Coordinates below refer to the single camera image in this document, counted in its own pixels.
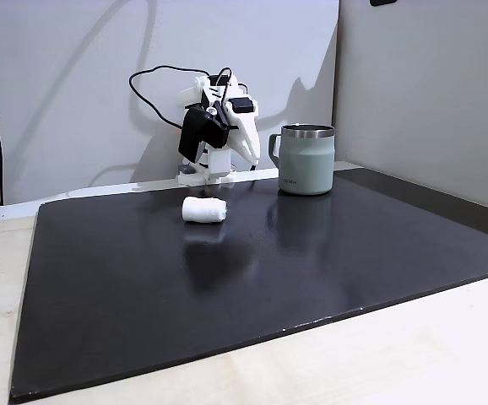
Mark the black table mat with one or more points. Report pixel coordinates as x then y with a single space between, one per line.
227 287

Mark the grey-green steel-rimmed mug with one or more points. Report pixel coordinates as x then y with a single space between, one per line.
307 162

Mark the black camera box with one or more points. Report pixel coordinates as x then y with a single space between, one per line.
195 133

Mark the black wall fixture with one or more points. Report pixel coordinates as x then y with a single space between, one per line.
383 2

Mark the white gauze roll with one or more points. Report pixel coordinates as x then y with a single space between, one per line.
204 209

